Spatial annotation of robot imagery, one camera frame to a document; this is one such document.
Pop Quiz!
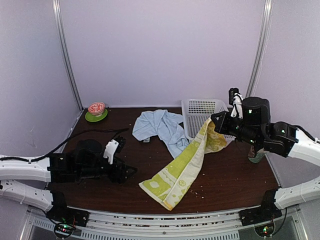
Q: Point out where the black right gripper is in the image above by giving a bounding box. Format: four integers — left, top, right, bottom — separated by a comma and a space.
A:
211, 110, 261, 148

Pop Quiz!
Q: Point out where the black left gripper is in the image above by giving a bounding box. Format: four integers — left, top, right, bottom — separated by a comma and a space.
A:
76, 155, 138, 184

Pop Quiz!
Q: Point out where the green patterned towel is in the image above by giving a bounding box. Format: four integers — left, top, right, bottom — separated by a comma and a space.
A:
139, 118, 227, 211

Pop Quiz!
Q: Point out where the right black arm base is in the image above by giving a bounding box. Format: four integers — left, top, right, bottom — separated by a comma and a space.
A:
238, 189, 282, 227

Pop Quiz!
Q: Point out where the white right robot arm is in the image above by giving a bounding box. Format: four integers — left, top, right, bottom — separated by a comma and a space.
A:
211, 96, 320, 221

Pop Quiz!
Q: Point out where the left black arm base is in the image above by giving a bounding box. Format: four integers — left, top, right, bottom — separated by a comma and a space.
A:
45, 190, 90, 227

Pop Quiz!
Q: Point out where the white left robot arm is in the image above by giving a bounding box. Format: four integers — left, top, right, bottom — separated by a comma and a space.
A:
0, 137, 138, 222

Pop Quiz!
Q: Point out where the beige patterned mug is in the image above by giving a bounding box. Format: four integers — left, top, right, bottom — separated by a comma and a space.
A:
247, 146, 267, 164

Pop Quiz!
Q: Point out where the white plastic basket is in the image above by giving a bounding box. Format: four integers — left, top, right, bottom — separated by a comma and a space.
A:
181, 98, 228, 143

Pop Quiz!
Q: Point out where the light blue towel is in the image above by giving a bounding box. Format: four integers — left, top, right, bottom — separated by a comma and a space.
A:
132, 109, 189, 159

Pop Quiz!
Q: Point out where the green plate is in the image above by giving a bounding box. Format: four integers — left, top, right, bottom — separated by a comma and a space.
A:
85, 108, 108, 123

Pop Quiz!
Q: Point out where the red patterned bowl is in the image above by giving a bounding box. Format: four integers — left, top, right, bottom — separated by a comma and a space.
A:
88, 101, 106, 117

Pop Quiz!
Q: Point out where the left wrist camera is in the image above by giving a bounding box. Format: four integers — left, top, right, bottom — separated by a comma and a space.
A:
103, 136, 126, 165

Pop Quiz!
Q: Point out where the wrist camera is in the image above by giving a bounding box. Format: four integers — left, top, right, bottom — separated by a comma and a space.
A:
103, 136, 126, 165
228, 88, 243, 119

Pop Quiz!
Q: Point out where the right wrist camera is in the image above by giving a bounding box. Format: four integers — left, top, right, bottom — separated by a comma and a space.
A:
228, 88, 243, 119

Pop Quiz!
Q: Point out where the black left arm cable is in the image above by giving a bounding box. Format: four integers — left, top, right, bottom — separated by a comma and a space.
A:
0, 128, 130, 162

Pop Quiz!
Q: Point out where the aluminium front rail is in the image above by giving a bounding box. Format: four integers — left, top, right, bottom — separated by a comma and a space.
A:
21, 197, 310, 240

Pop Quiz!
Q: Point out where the right aluminium frame post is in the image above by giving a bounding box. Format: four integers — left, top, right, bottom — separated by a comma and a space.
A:
245, 0, 273, 98

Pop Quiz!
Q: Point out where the aluminium frame post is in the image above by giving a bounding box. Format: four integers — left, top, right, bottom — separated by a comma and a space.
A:
52, 0, 84, 111
245, 0, 273, 98

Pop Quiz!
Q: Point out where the left aluminium frame post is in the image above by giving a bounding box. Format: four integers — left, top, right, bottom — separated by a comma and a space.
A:
52, 0, 84, 111

